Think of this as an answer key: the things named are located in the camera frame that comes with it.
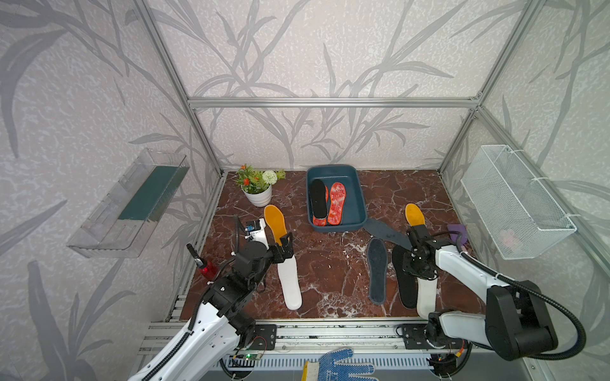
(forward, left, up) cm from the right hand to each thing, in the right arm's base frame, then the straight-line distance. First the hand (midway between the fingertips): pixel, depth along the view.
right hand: (408, 268), depth 88 cm
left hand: (+3, +45, +20) cm, 49 cm away
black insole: (+35, +34, +3) cm, 49 cm away
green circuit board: (-27, +53, +1) cm, 60 cm away
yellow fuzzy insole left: (+22, +52, 0) cm, 57 cm away
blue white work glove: (-30, +30, +1) cm, 43 cm away
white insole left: (-4, +44, +1) cm, 44 cm away
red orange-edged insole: (+20, +32, +2) cm, 38 cm away
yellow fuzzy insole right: (+24, -9, 0) cm, 25 cm away
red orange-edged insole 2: (+35, +25, +2) cm, 43 cm away
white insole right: (-10, -4, 0) cm, 11 cm away
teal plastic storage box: (+26, +18, 0) cm, 31 cm away
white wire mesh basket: (+2, -21, +33) cm, 39 cm away
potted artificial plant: (+30, +59, +15) cm, 68 cm away
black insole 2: (-5, +1, 0) cm, 5 cm away
